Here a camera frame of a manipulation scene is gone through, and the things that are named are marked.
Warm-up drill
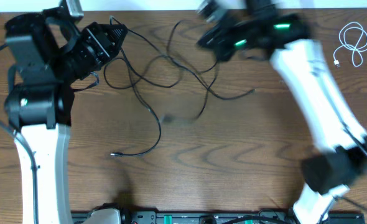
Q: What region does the white usb cable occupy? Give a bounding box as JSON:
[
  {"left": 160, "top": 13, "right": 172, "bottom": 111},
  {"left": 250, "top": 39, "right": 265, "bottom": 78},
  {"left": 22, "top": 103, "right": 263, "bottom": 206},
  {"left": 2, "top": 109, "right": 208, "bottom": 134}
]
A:
[{"left": 332, "top": 21, "right": 367, "bottom": 68}]

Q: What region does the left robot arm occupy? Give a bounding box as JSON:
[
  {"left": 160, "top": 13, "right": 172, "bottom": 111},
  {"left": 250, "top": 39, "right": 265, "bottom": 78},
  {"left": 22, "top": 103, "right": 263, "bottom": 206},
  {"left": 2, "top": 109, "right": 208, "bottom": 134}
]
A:
[{"left": 4, "top": 1, "right": 128, "bottom": 223}]

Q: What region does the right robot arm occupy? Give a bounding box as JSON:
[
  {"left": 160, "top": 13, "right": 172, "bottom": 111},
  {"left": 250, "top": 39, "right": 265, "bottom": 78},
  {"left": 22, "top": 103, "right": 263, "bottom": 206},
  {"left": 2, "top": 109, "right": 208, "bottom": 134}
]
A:
[{"left": 198, "top": 1, "right": 367, "bottom": 223}]

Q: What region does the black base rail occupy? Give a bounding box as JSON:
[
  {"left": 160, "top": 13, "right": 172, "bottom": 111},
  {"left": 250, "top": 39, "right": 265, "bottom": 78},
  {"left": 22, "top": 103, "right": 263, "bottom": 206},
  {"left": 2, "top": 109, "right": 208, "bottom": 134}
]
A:
[{"left": 71, "top": 210, "right": 366, "bottom": 224}]

